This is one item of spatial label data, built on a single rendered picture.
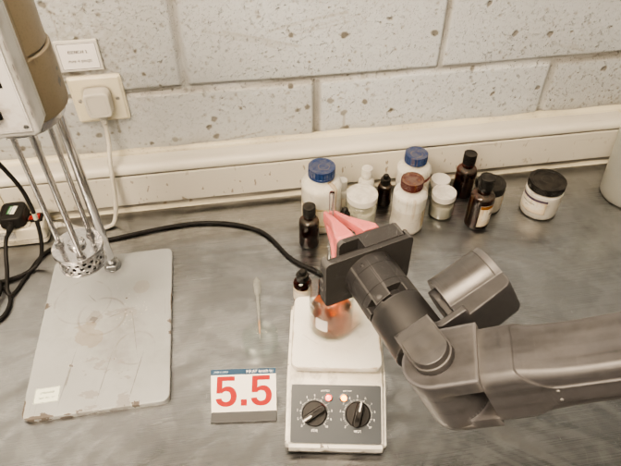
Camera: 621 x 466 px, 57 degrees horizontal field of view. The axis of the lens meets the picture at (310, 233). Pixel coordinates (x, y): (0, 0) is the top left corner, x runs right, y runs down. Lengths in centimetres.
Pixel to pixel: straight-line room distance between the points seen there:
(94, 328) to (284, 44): 55
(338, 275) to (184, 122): 56
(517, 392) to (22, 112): 51
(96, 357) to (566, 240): 82
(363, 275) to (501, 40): 65
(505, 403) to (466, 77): 74
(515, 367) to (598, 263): 66
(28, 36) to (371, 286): 41
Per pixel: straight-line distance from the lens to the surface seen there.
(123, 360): 91
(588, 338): 48
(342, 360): 77
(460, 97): 114
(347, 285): 60
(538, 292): 103
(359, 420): 76
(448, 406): 50
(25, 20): 65
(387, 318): 55
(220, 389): 83
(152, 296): 97
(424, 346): 48
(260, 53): 100
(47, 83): 67
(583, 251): 112
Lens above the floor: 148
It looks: 44 degrees down
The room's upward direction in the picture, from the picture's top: straight up
